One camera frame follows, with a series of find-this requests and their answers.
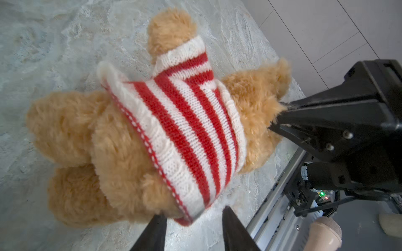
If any beige cylindrical handle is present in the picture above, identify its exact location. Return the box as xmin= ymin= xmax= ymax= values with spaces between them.
xmin=303 ymin=216 xmax=342 ymax=251

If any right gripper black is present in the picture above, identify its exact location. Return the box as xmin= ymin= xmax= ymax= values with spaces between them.
xmin=270 ymin=60 xmax=402 ymax=198

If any right green circuit board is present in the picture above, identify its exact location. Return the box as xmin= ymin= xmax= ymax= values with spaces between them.
xmin=315 ymin=190 xmax=336 ymax=205

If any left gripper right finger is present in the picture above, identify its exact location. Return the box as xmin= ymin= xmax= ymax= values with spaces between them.
xmin=222 ymin=206 xmax=260 ymax=251

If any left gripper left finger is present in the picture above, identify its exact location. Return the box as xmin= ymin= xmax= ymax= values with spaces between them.
xmin=130 ymin=215 xmax=167 ymax=251

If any aluminium front rail frame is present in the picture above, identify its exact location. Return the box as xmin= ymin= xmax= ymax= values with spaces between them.
xmin=247 ymin=149 xmax=322 ymax=251

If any red white striped sweater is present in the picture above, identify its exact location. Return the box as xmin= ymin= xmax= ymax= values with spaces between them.
xmin=97 ymin=36 xmax=247 ymax=226

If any brown teddy bear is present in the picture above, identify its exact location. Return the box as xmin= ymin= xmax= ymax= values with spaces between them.
xmin=27 ymin=9 xmax=291 ymax=228

